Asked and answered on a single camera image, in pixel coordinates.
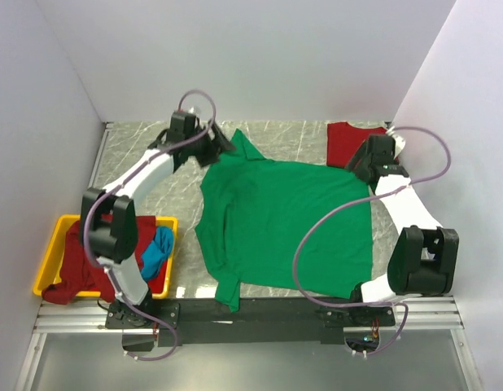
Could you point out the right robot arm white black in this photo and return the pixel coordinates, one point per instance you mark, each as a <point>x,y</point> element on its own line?
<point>424,258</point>

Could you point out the crumpled red t shirt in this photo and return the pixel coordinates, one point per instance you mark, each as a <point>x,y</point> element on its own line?
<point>66,270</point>

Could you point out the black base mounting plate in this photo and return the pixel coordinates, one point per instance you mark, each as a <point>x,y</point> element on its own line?
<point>266,319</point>

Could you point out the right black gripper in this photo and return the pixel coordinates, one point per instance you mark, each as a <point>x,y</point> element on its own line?
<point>360,155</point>

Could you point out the green t shirt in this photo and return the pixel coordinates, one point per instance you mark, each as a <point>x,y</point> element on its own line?
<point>283,224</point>

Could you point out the blue t shirt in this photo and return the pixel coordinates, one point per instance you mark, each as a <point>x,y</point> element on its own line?
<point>157,253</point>

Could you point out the folded red t shirt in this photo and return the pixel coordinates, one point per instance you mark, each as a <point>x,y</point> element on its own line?
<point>344,140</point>

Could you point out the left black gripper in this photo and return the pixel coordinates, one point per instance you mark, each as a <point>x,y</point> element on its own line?
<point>216,147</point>

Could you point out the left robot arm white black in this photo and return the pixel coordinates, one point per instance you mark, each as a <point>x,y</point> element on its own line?
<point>129,195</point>

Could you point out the yellow plastic bin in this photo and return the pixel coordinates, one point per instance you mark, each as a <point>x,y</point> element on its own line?
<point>147,226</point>

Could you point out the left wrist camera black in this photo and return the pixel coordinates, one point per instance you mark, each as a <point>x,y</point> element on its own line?
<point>183,122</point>

